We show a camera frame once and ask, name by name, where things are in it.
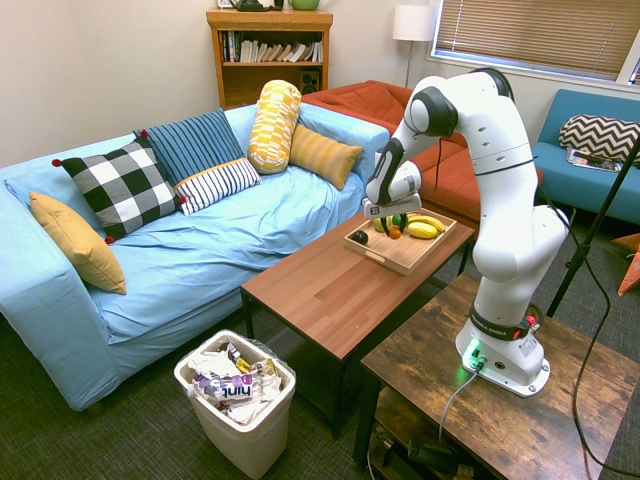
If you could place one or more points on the white shade floor lamp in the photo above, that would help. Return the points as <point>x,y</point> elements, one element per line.
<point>414,22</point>

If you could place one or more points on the black camera tripod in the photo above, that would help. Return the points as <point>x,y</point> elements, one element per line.
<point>585,246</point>

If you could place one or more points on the light blue sofa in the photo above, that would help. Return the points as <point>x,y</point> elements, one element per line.
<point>225,240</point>

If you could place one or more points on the black device under table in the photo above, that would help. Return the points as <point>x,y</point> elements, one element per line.
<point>432,456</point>

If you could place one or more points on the green pear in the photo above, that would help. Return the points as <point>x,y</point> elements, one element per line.
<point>378,225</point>

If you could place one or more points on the black white chevron pillow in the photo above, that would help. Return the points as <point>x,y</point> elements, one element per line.
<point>600,135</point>

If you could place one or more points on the magazine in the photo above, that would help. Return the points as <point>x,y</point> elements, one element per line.
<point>582,157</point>

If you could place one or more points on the yellow mango fruit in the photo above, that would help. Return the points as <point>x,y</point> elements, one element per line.
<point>423,231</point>

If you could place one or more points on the reddish wooden coffee table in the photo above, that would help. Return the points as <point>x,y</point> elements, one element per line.
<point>325,300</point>

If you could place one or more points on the wooden window blinds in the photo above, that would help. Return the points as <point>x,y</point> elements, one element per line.
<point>540,30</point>

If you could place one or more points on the small black speaker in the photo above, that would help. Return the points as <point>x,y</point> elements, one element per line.
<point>310,81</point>

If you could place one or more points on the crumpled wrapper trash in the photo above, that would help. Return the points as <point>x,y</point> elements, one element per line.
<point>227,387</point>

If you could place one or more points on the orange cushion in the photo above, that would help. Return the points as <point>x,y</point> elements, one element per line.
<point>631,272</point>

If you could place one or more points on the green bowl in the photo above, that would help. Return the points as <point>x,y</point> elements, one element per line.
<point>303,4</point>

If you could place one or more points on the mustard striped lumbar pillow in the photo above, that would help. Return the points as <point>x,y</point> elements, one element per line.
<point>325,152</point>

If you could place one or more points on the yellow banana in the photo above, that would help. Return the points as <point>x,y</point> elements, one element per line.
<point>431,220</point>

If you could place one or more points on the dark avocado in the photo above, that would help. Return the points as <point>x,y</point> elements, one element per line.
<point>359,238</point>

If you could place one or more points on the black object on bookshelf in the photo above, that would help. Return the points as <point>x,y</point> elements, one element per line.
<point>255,4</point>

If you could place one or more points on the teal sofa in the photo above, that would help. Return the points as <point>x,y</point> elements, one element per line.
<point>575,185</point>

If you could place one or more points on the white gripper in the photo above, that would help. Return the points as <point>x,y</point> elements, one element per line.
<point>395,206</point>

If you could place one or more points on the black white checkered pillow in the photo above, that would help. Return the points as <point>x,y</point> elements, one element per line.
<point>125,185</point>

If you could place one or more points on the wooden bookshelf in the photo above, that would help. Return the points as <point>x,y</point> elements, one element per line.
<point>270,20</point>

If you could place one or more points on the yellow patterned bolster pillow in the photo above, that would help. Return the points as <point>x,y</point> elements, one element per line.
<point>272,125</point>

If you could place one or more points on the beige plastic trash bin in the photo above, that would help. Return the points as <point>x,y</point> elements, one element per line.
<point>245,445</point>

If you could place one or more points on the green lime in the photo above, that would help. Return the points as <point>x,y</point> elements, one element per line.
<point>396,219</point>

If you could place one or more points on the orange tangerine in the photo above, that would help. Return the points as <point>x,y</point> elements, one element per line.
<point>395,233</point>

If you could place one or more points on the row of books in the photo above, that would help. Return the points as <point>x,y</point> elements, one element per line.
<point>272,51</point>

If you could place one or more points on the wooden serving tray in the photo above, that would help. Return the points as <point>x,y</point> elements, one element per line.
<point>400,256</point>

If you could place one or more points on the white navy striped pillow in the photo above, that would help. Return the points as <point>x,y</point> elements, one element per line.
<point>220,182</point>

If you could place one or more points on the rustic brown robot table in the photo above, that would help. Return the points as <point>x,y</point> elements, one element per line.
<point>525,430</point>

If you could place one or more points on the orange couch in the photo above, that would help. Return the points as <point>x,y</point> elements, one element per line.
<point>360,100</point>

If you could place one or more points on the blue striped pillow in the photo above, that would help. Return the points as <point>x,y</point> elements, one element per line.
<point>195,142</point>

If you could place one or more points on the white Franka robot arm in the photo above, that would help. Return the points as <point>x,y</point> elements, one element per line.
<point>505,165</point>

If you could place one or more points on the plain mustard pillow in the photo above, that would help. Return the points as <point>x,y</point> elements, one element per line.
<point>80,245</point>

